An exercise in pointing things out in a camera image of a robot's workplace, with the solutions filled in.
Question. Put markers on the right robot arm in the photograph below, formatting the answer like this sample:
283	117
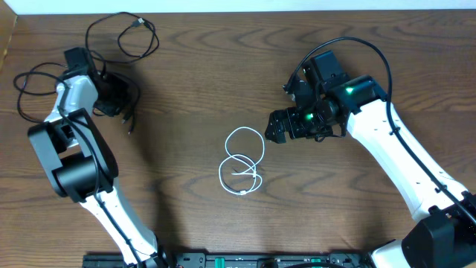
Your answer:
443	208

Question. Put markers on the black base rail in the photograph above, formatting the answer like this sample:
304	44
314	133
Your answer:
207	260

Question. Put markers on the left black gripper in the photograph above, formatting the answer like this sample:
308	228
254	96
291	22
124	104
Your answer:
128	94

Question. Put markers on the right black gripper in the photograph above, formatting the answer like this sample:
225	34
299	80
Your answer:
291	114

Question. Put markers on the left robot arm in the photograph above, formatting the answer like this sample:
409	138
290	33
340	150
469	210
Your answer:
79	163

